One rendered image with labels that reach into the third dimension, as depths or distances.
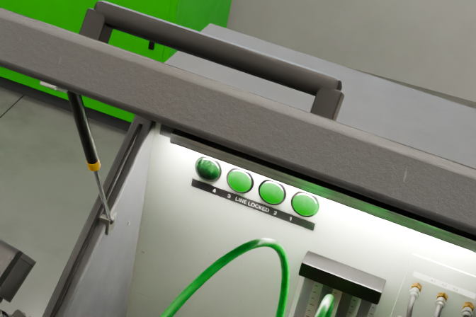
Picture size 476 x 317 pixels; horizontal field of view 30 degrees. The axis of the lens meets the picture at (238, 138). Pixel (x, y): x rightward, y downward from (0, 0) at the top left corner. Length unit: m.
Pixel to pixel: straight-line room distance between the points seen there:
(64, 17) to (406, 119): 2.72
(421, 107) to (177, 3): 2.31
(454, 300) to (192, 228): 0.48
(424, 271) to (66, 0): 2.85
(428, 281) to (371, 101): 0.34
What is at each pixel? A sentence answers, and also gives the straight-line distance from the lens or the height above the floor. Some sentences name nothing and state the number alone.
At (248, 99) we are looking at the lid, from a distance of 0.55.
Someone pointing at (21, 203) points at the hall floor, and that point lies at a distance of 3.74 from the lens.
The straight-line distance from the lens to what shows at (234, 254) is 1.30.
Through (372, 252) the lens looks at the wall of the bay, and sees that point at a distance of 1.54.
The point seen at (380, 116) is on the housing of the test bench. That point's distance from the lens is 1.59.
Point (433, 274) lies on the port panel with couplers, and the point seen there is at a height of 1.34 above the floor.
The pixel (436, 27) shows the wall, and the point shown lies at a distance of 5.23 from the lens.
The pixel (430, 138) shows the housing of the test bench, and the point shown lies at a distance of 1.57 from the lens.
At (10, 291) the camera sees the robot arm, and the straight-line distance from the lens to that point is 1.12.
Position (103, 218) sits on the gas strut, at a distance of 1.50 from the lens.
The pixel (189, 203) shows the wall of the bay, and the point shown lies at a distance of 1.61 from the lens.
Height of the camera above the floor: 2.22
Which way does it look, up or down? 30 degrees down
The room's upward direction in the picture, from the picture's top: 12 degrees clockwise
